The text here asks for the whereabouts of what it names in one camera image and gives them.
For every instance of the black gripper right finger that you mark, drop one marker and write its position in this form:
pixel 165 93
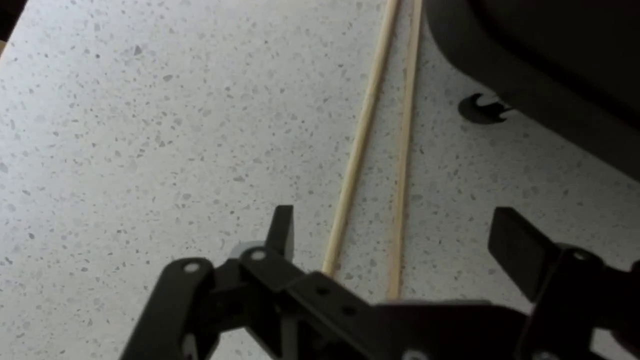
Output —
pixel 567 300

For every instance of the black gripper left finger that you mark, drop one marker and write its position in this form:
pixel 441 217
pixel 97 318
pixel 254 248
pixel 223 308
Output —
pixel 186 306

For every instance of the light wooden stick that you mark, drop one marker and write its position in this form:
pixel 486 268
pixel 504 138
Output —
pixel 361 140
pixel 405 153

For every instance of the black silver coffee maker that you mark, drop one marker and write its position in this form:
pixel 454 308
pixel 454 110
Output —
pixel 567 67

